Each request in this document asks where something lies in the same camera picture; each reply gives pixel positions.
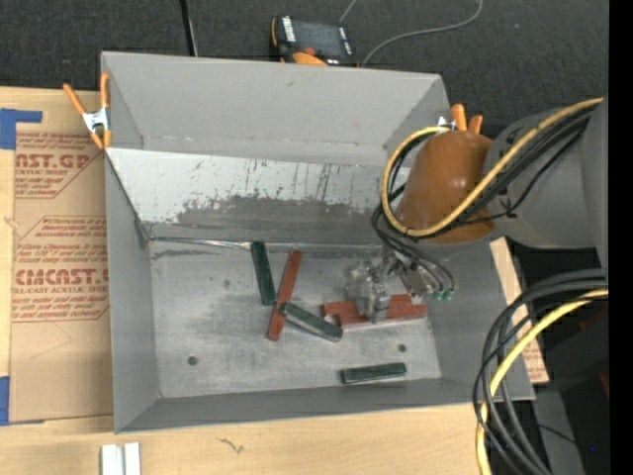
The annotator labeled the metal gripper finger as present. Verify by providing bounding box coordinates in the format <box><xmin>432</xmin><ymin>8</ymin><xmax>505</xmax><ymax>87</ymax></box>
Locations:
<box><xmin>344</xmin><ymin>259</ymin><xmax>383</xmax><ymax>304</ymax></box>
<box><xmin>363</xmin><ymin>279</ymin><xmax>393</xmax><ymax>324</ymax></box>

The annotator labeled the red-brown flat block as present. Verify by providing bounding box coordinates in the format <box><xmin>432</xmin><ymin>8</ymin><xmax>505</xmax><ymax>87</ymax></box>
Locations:
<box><xmin>265</xmin><ymin>249</ymin><xmax>304</xmax><ymax>342</ymax></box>
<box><xmin>319</xmin><ymin>293</ymin><xmax>429</xmax><ymax>322</ymax></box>
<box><xmin>335</xmin><ymin>312</ymin><xmax>429</xmax><ymax>329</ymax></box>

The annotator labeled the dark green flat block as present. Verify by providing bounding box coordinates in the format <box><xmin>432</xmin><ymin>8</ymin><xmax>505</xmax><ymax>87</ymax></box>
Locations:
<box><xmin>339</xmin><ymin>361</ymin><xmax>408</xmax><ymax>386</ymax></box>
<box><xmin>278</xmin><ymin>302</ymin><xmax>344</xmax><ymax>343</ymax></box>
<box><xmin>249</xmin><ymin>240</ymin><xmax>278</xmax><ymax>308</ymax></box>

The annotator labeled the grey metal bin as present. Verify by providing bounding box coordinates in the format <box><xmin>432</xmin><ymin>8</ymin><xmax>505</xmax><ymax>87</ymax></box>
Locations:
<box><xmin>100</xmin><ymin>50</ymin><xmax>537</xmax><ymax>434</ymax></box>

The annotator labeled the brown cardboard board red print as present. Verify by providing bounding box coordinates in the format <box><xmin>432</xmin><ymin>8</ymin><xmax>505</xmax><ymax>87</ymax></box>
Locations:
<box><xmin>0</xmin><ymin>85</ymin><xmax>551</xmax><ymax>426</ymax></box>

